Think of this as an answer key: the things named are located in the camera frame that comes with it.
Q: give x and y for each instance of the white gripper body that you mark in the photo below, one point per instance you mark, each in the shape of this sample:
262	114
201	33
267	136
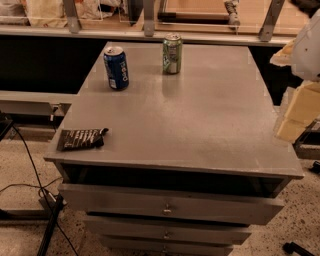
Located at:
308	53

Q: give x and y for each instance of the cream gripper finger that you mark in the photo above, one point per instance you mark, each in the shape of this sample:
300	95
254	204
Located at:
283	56
299	111

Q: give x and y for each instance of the blue pepsi can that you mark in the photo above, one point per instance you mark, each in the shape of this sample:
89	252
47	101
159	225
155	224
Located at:
116	67

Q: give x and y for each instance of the green soda can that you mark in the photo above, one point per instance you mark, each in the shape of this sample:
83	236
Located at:
172	53

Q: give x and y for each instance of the dark rxbar chocolate wrapper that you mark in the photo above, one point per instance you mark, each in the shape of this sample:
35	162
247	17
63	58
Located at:
71	140

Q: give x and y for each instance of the grey drawer cabinet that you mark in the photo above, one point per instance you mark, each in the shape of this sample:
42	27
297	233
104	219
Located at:
207	129

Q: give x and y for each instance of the black caster bottom right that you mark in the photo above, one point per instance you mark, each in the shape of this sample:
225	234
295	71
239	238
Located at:
292	247

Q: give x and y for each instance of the middle grey drawer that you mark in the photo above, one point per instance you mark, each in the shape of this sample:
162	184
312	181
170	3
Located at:
166	230

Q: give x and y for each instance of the grey drawer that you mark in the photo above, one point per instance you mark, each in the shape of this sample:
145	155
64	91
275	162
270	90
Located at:
171	204
166	230
165	247

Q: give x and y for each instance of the bottom grey drawer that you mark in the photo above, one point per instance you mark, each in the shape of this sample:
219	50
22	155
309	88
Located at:
165	247

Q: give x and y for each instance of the top grey drawer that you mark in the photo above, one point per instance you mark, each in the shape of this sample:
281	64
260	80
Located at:
171	204

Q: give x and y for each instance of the black stand leg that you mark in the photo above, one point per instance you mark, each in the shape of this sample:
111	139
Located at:
54	210

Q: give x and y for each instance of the grey metal bracket right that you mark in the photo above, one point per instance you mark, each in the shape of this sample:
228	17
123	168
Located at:
271	18

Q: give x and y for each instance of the grey metal bracket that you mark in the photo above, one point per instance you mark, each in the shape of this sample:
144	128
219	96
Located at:
149	25
271	18
72	16

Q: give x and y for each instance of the grey metal bracket middle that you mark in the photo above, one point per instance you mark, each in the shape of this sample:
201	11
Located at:
149	25

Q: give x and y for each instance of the grey metal bracket left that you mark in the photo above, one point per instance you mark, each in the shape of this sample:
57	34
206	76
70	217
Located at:
72	16

